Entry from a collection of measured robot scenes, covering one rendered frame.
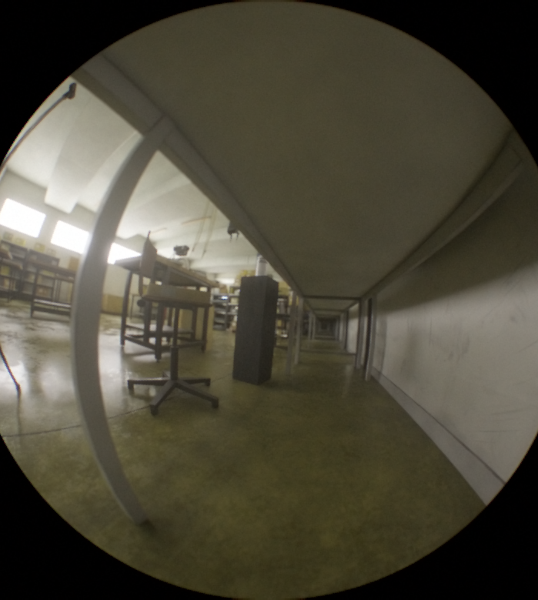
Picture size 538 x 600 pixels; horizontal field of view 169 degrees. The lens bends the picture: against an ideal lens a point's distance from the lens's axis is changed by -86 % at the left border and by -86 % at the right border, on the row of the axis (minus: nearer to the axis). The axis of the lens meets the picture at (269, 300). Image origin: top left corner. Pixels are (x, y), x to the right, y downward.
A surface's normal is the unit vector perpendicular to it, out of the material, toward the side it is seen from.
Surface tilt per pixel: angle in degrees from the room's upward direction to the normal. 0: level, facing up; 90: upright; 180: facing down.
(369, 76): 180
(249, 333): 90
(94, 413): 90
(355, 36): 180
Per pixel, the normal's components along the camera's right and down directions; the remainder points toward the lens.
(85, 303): 0.95, 0.04
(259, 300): -0.44, -0.15
